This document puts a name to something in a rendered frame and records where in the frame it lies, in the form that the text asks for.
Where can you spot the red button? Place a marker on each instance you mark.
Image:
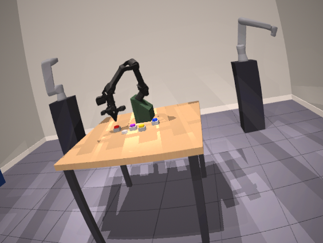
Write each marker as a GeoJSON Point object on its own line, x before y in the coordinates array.
{"type": "Point", "coordinates": [117, 128]}

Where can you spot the yellow button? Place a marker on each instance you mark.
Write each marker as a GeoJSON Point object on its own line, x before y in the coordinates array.
{"type": "Point", "coordinates": [141, 128]}

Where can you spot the blue button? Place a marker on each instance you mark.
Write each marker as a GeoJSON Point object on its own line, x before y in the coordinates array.
{"type": "Point", "coordinates": [155, 121]}

